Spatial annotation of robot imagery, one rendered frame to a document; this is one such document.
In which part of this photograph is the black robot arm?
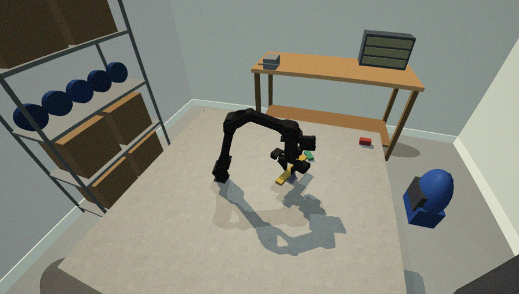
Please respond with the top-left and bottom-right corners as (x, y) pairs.
(212, 108), (316, 184)

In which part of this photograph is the small red block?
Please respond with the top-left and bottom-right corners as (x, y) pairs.
(359, 137), (372, 146)

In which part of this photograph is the green rectangular bar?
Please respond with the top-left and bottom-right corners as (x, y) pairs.
(304, 151), (314, 161)

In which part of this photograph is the yellow bar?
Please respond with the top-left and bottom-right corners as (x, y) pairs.
(275, 154), (307, 186)

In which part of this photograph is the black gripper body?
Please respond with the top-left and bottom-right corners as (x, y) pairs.
(271, 148), (310, 174)

